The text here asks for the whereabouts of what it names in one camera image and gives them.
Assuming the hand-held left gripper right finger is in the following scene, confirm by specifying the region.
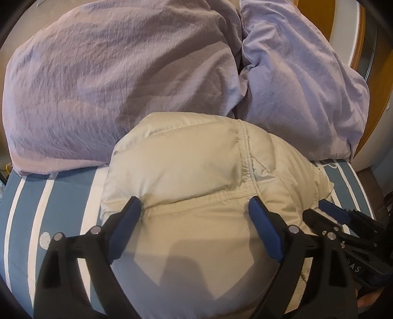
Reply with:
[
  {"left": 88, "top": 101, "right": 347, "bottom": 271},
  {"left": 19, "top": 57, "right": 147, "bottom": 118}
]
[{"left": 248, "top": 196, "right": 358, "bottom": 319}]

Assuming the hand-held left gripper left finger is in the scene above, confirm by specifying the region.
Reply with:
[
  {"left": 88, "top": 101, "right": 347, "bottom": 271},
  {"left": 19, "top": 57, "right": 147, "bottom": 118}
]
[{"left": 33, "top": 196, "right": 142, "bottom": 319}]

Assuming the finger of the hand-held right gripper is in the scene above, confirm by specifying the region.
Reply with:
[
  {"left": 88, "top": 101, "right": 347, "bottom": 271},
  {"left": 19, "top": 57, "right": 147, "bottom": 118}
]
[
  {"left": 302, "top": 209, "right": 343, "bottom": 238},
  {"left": 318, "top": 199, "right": 353, "bottom": 224}
]

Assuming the beige puffer jacket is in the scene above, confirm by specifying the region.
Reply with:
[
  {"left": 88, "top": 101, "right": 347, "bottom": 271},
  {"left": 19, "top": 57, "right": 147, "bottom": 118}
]
[{"left": 74, "top": 112, "right": 335, "bottom": 319}]

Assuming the person's right hand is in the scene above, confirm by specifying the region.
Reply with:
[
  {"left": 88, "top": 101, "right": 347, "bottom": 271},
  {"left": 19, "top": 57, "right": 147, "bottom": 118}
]
[{"left": 357, "top": 284, "right": 388, "bottom": 319}]

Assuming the blue white striped bed sheet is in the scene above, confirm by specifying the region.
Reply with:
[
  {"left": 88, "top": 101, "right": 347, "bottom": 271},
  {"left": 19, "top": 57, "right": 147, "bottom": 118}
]
[{"left": 0, "top": 159, "right": 378, "bottom": 319}]

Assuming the lilac duvet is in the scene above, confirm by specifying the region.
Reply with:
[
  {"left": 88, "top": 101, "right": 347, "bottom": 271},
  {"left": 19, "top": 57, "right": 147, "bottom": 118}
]
[{"left": 2, "top": 0, "right": 370, "bottom": 176}]

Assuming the glass door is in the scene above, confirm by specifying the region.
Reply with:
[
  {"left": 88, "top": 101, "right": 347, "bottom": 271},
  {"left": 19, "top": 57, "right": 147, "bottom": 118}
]
[{"left": 362, "top": 18, "right": 379, "bottom": 82}]

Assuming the yellow wooden door frame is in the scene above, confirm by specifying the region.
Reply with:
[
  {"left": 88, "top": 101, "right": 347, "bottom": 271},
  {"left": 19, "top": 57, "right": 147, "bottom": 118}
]
[{"left": 328, "top": 0, "right": 393, "bottom": 171}]

